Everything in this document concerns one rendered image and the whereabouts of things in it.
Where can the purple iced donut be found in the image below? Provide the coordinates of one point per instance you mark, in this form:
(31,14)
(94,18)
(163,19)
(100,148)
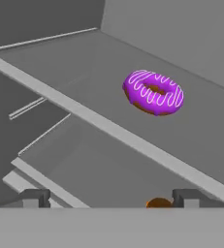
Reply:
(139,93)

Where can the grey fridge shelf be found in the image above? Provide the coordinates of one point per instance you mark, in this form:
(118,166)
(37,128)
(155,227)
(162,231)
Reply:
(94,168)
(18,184)
(116,97)

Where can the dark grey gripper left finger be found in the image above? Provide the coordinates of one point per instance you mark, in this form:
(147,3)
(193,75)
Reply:
(36,196)

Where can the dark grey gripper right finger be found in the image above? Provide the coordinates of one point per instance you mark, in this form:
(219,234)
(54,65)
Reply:
(184,195)

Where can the brown donut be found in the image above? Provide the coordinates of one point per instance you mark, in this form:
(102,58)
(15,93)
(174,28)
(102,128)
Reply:
(158,203)

